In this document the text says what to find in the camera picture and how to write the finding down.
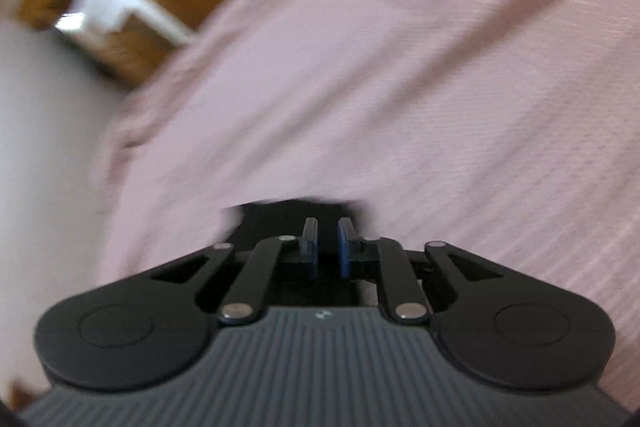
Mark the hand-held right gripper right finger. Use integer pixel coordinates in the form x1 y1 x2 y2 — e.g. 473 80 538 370
337 217 506 326

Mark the pink checked blanket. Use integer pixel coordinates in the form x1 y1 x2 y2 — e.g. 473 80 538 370
97 0 640 410

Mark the black button cardigan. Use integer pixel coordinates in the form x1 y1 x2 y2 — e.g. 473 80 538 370
225 198 374 308

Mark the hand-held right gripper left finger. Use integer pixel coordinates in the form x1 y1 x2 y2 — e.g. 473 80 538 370
150 217 321 326

